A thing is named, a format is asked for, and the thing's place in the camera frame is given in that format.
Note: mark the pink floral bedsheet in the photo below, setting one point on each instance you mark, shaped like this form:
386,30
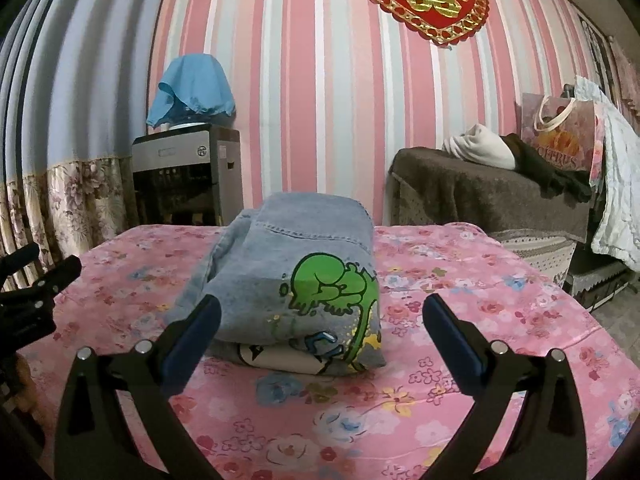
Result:
450,260

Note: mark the white folded cloth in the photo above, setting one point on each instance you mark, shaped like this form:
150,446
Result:
485,147

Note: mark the grey water dispenser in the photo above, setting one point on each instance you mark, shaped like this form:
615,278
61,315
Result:
170,150

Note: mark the blue denim jacket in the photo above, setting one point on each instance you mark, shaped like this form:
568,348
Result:
280,240

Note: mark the black garment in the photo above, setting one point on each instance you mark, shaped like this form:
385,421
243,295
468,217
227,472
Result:
545,165

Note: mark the blue cloth cover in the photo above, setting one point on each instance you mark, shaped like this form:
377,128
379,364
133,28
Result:
192,80

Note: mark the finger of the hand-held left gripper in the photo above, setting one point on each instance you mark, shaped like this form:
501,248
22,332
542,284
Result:
60,272
17,260

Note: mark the brown covered sofa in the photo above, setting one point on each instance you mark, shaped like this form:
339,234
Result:
450,185

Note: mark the dark stool with lace cover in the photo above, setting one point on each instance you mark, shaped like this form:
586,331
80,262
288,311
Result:
595,280

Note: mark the floral paper bag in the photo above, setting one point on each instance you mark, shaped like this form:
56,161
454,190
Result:
560,145

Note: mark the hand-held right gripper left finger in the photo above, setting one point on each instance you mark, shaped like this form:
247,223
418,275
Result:
192,345

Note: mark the striped floral curtain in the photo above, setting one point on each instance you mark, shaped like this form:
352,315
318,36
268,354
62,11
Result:
75,195

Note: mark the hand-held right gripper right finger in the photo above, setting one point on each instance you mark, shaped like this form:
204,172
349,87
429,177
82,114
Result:
455,345

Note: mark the white quilt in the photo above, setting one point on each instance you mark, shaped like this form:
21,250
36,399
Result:
617,200

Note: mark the beige dotted sofa cover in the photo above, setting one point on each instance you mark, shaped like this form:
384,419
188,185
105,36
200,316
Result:
535,252

